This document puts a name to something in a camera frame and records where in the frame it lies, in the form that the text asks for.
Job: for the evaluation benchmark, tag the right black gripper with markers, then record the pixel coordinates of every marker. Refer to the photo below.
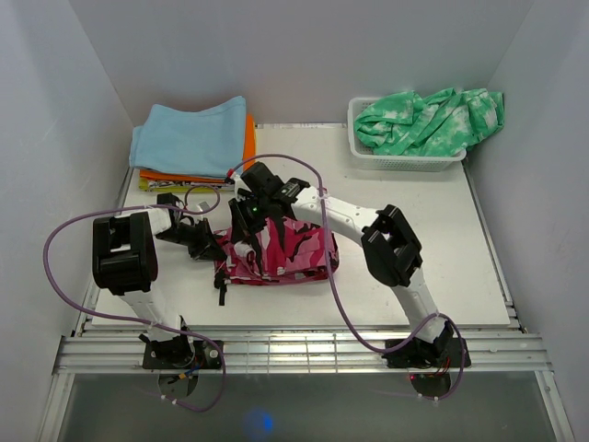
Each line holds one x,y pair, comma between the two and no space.
242,227

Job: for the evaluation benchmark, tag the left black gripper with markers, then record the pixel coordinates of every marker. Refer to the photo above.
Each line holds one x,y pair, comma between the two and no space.
207,247

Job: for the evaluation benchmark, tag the pink camouflage trousers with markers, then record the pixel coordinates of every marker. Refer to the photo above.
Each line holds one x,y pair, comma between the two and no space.
294,252

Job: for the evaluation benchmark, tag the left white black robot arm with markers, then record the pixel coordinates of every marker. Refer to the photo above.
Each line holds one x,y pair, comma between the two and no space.
124,262

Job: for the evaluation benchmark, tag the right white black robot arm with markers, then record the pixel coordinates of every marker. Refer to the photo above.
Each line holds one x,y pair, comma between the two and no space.
391,249

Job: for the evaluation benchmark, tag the orange folded trousers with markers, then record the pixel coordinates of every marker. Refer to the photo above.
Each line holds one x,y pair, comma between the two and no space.
248,151

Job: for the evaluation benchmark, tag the light blue folded trousers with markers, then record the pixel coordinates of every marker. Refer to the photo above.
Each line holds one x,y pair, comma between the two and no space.
192,143

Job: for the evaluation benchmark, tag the yellow patterned folded trousers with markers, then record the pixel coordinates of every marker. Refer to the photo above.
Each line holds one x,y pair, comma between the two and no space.
175,186

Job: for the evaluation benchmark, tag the green tie-dye trousers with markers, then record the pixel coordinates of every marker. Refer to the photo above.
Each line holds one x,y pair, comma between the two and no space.
440,125

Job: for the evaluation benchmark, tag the white plastic basket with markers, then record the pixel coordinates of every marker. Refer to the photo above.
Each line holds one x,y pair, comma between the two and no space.
364,158

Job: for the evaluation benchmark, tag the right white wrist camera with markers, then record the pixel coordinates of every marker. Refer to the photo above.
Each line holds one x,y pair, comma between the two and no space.
240,188

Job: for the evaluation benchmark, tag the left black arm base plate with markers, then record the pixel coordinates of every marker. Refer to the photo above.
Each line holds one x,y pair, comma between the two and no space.
202,354

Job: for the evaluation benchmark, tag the aluminium frame rail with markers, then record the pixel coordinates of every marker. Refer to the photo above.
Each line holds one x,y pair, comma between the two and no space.
119,351

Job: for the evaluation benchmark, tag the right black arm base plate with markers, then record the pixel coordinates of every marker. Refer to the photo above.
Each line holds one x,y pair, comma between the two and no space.
420,354

